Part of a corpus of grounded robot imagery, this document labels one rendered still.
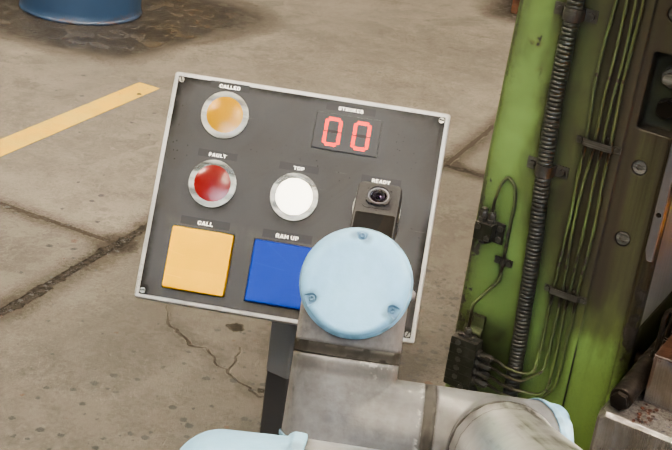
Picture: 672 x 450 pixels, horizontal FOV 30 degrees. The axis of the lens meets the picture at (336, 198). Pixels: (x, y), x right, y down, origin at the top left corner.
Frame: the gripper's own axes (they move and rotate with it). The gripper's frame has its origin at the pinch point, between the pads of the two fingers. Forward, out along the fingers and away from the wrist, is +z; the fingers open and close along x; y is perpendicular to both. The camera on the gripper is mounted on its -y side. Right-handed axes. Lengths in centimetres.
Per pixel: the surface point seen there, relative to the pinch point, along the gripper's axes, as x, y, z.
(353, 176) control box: -4.2, -12.0, 11.3
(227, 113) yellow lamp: -20.5, -17.1, 10.9
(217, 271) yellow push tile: -18.2, 1.9, 10.3
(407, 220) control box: 3.1, -7.9, 11.3
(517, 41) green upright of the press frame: 13.2, -34.1, 21.7
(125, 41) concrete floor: -136, -103, 406
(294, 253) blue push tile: -9.5, -1.7, 10.4
